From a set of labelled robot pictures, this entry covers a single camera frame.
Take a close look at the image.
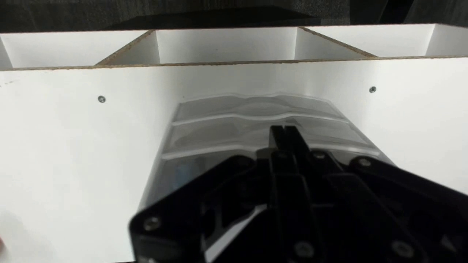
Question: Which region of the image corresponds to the white shelf cabinet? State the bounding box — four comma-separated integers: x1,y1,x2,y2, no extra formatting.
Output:
0,24,468,263

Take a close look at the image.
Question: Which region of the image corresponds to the clear top drawer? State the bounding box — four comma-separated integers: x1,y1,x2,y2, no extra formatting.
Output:
140,95,389,208

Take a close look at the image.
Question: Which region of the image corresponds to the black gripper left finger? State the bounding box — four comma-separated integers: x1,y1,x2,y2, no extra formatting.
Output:
129,155,273,263

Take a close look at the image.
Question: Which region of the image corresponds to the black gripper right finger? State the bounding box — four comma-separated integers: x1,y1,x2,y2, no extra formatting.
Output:
267,126,468,263

